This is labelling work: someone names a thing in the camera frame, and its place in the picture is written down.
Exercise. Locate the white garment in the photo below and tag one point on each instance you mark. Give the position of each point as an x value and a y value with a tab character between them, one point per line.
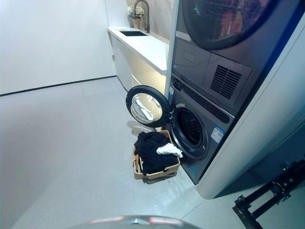
168	149

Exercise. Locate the grey front-load washing machine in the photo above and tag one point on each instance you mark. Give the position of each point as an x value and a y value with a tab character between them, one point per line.
202	148

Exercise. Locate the tan laundry basket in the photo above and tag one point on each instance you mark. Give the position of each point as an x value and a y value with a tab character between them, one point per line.
152	175

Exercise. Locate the round washer door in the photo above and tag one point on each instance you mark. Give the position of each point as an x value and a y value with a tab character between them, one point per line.
145	107

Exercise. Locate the black garment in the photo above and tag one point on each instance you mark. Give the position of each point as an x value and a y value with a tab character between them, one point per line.
152	150

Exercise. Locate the white counter cabinet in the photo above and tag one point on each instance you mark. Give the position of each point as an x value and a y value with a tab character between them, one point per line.
143	55

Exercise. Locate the blue white energy label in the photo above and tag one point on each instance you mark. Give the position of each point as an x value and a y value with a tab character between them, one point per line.
218	133

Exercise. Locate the grey stacked tumble dryer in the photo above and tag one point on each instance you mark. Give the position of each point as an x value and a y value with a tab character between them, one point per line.
190	55

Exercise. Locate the black sink basin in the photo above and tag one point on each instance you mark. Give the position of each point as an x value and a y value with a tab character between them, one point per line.
133	33

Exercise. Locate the black baseboard strip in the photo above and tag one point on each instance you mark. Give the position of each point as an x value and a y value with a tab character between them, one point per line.
59	84

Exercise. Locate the bronze gooseneck faucet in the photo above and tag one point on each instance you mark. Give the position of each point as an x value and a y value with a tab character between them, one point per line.
145	16

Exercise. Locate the potted white flowers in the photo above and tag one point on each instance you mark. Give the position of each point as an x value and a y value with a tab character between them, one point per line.
135	14

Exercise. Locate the silver robot torso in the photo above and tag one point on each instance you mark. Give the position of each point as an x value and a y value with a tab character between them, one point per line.
135	221

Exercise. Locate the black metal frame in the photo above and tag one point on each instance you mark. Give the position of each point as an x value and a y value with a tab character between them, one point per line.
262	198

